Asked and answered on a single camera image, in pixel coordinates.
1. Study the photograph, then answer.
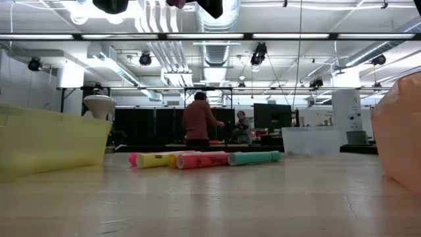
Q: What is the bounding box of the red highlighter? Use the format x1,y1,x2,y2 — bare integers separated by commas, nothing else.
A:
176,152,230,171

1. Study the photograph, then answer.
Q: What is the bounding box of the teal highlighter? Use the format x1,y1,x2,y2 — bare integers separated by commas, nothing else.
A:
227,150,282,167

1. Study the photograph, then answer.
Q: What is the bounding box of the orange-yellow highlighter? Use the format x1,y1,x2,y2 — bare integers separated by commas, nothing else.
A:
168,151,185,169

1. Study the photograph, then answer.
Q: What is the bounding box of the pink highlighter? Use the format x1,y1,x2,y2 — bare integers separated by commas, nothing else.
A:
128,150,195,168

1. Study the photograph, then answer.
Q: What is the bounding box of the orange plastic bin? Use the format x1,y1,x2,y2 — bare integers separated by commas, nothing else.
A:
370,71,421,198

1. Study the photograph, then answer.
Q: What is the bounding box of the person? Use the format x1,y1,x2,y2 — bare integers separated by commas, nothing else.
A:
181,91,226,147
232,110,253,145

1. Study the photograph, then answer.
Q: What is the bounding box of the overhead light bar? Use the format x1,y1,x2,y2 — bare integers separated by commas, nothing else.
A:
0,32,421,41

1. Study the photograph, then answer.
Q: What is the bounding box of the black monitor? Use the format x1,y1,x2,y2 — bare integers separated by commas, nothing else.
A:
253,103,293,130

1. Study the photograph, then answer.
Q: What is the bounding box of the white bulb lamp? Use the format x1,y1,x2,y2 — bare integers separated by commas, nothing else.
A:
82,94,117,121

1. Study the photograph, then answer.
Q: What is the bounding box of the plain yellow highlighter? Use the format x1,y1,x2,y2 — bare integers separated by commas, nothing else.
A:
136,153,172,170

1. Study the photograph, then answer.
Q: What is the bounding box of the clear plastic bin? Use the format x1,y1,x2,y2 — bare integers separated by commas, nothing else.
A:
282,126,342,156

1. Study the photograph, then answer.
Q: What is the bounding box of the white pillar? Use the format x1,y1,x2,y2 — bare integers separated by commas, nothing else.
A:
331,89,364,132

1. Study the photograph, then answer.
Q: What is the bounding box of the grey box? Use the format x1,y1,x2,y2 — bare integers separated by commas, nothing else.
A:
345,130,370,146

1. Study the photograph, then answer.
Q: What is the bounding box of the yellow plastic bin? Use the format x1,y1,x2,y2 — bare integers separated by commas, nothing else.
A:
0,103,111,181

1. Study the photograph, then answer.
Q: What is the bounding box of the silver ventilation duct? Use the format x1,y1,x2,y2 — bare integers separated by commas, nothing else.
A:
195,0,241,68

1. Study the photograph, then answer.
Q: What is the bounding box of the distant black frame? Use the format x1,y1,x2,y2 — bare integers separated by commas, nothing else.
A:
56,86,393,115

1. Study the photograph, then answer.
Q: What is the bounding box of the hanging black cable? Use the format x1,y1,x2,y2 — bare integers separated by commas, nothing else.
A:
291,0,303,111

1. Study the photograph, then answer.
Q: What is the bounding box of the white ventilation duct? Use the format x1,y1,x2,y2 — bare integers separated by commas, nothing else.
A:
86,44,164,102

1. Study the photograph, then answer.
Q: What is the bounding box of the black partition wall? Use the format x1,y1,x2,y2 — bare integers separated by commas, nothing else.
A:
114,107,236,147

